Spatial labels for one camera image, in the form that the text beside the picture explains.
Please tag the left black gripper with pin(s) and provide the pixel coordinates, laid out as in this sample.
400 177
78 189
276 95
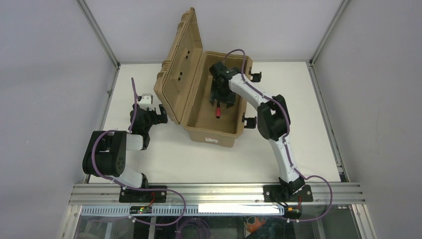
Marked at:
154 115

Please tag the orange object below table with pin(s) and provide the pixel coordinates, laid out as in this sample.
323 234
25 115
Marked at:
253 223

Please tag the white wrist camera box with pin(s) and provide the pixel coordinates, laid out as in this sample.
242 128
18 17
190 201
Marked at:
145 101

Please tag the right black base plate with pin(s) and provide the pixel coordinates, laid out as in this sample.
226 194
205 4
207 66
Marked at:
278 193

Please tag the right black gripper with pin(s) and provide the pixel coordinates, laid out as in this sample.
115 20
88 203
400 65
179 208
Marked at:
223 95

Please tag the aluminium frame rail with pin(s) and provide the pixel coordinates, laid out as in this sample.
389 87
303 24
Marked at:
338 193

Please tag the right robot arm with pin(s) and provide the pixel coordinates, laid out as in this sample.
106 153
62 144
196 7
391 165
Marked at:
272 121

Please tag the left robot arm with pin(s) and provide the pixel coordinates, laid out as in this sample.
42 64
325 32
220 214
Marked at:
105 155

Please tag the red handled screwdriver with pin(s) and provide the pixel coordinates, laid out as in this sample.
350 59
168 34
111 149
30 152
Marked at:
218 110

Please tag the white slotted cable duct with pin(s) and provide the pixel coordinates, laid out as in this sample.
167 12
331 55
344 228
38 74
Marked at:
193 210

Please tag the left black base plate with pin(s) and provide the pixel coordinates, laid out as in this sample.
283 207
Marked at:
158 195

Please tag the tan plastic tool bin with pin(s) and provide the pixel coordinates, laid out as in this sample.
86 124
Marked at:
183 86

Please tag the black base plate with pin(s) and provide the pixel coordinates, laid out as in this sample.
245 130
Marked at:
158 195
278 193

